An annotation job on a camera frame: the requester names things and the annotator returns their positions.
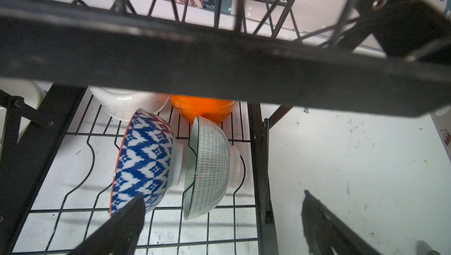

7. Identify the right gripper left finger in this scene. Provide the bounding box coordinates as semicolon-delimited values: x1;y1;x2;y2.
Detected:
70;195;146;255

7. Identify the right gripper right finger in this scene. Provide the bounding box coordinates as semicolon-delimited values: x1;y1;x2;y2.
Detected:
301;190;379;255

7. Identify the blue patterned ceramic bowl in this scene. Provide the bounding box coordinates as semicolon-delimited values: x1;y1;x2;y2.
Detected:
109;108;183;216

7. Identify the light green ceramic bowl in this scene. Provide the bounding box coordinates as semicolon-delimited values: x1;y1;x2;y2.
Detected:
183;116;245;220

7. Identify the white ceramic bowl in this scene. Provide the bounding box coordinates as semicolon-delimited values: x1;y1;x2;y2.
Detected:
88;86;170;122

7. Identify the orange plastic bowl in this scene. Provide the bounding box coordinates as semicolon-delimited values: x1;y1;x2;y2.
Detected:
170;94;237;125

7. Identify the metal spoon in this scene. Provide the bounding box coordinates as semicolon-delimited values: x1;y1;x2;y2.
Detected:
416;240;440;255

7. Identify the black wire dish rack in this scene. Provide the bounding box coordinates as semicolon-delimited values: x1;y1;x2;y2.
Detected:
1;0;451;255

